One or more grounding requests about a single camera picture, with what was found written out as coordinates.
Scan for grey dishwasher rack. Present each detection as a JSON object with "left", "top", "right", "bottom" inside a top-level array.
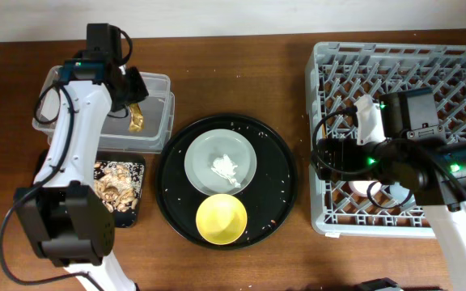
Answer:
[{"left": 305, "top": 42, "right": 466, "bottom": 238}]

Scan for pink plastic cup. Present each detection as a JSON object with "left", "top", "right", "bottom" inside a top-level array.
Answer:
[{"left": 349, "top": 180, "right": 382, "bottom": 197}]

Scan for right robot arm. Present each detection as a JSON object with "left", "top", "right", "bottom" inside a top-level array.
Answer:
[{"left": 311, "top": 87, "right": 466, "bottom": 290}]

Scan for clear plastic storage bin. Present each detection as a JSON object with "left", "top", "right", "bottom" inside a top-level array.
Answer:
[{"left": 32, "top": 60, "right": 174, "bottom": 157}]

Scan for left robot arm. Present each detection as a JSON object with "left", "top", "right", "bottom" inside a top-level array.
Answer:
[{"left": 4, "top": 23, "right": 149, "bottom": 290}]

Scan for brown snack wrapper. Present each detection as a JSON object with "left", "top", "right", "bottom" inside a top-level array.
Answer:
[{"left": 129, "top": 103, "right": 144, "bottom": 133}]

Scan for grey plate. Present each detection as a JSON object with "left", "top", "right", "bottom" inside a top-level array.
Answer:
[{"left": 184, "top": 129, "right": 257, "bottom": 196}]

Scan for black rectangular tray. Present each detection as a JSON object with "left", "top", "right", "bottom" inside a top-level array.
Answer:
[{"left": 34, "top": 148, "right": 146, "bottom": 229}]

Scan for white napkin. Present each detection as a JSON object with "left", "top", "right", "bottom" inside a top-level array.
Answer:
[{"left": 211, "top": 154, "right": 240, "bottom": 188}]

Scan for blue plastic cup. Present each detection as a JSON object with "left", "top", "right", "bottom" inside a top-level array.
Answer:
[{"left": 388, "top": 183, "right": 410, "bottom": 203}]

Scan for round black serving tray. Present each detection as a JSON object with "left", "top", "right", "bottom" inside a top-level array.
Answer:
[{"left": 155, "top": 113, "right": 298, "bottom": 250}]

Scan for yellow bowl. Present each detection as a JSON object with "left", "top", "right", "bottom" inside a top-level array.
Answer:
[{"left": 195, "top": 194, "right": 248, "bottom": 246}]

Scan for food scraps in bowl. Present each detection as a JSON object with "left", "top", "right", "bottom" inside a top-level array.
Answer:
[{"left": 94, "top": 161, "right": 145, "bottom": 213}]

